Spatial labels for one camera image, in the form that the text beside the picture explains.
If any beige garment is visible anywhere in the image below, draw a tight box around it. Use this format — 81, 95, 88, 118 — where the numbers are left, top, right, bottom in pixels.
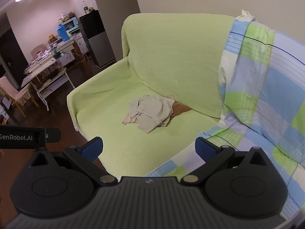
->
122, 95, 175, 133

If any pink cushioned wooden chair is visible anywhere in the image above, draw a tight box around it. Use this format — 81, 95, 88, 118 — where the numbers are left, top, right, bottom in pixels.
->
0, 76, 39, 118

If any brown cloth piece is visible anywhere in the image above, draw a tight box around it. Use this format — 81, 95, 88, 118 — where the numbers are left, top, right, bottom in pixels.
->
170, 102, 191, 119

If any white dining table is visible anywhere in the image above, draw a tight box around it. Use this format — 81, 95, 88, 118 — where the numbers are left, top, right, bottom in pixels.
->
21, 51, 75, 111

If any checkered quilt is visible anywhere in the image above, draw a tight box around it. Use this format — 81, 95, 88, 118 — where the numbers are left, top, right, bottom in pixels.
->
145, 10, 305, 220

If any white cabinet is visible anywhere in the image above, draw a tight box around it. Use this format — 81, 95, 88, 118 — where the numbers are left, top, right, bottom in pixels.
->
50, 32, 89, 67

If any green covered sofa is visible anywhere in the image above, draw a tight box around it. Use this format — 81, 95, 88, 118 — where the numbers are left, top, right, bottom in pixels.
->
67, 14, 234, 178

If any black refrigerator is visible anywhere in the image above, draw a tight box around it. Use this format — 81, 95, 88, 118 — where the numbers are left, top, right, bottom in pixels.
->
79, 10, 116, 69

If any blue water jug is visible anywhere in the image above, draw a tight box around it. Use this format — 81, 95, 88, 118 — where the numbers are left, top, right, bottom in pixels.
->
57, 24, 70, 42

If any blue microwave oven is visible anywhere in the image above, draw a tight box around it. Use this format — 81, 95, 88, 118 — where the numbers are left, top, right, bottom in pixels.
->
62, 17, 79, 34

